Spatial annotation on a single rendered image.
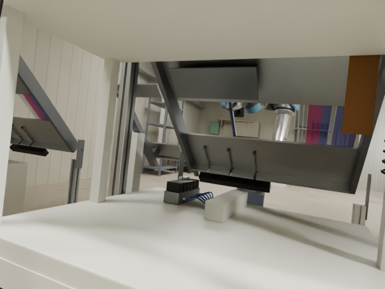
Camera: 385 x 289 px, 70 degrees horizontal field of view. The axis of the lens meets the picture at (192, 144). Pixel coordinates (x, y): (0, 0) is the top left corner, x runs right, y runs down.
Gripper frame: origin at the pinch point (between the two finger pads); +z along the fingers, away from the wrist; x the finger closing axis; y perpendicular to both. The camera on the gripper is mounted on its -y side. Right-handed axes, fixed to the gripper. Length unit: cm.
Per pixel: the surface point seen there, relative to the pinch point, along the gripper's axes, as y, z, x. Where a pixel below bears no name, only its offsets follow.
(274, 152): -14.6, 6.6, 19.1
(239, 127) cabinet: -421, -802, -228
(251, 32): 38, 52, 21
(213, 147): -15.1, 6.5, -6.9
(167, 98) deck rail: 11.0, 17.4, -19.1
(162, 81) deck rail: 18.2, 19.1, -19.0
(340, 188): -28, 6, 44
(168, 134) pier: -314, -512, -359
